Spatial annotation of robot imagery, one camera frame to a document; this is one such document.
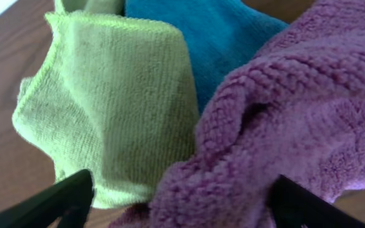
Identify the purple microfiber cloth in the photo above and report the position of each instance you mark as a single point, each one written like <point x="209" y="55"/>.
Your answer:
<point x="296" y="109"/>

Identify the crumpled green cloth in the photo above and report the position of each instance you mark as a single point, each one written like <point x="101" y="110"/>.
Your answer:
<point x="114" y="95"/>

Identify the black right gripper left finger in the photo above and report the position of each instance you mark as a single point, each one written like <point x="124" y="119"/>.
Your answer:
<point x="69" y="200"/>

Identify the blue cloth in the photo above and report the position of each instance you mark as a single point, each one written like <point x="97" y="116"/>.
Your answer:
<point x="221" y="35"/>

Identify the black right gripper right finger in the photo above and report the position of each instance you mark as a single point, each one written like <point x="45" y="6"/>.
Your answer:
<point x="293" y="206"/>

